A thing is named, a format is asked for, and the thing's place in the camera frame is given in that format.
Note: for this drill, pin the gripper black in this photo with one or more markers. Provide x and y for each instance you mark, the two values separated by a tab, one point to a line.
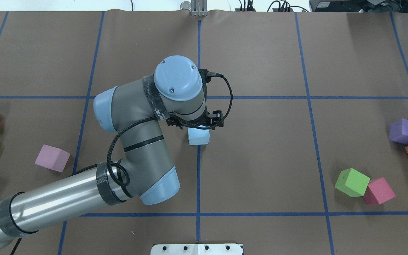
215	118

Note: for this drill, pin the light blue foam block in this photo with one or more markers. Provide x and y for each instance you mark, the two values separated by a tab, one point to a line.
198	136

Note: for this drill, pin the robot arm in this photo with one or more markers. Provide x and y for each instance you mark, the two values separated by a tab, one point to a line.
138	161

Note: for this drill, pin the green foam block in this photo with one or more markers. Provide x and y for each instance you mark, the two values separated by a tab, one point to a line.
352	183

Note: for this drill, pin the light pink foam block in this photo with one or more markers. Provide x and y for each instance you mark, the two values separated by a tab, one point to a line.
52	158

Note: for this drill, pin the red-pink foam block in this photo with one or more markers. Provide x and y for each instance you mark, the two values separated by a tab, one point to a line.
378	191

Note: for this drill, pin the purple foam block right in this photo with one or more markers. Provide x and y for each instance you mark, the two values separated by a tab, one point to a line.
399	131

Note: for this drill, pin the aluminium frame post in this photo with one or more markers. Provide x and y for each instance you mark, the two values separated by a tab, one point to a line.
199	8

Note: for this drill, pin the white camera stand base plate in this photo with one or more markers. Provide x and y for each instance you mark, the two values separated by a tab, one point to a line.
198	249

